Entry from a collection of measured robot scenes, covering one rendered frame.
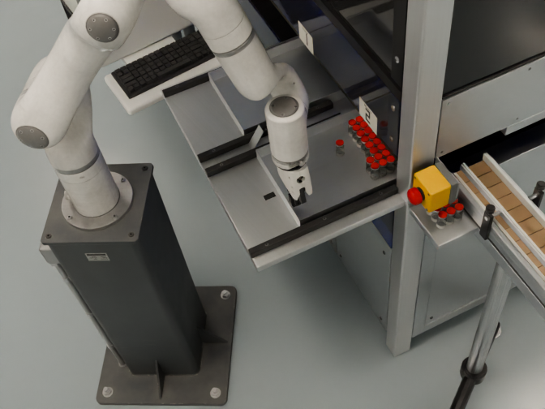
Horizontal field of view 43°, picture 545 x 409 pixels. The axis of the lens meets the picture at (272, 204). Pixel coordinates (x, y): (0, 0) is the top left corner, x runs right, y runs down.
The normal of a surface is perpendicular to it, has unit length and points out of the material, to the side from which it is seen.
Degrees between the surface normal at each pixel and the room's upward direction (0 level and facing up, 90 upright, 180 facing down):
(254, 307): 0
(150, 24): 90
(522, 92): 90
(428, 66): 90
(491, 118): 90
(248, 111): 0
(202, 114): 0
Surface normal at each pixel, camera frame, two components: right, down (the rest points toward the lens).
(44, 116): 0.16, 0.52
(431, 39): 0.42, 0.70
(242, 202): -0.11, -0.60
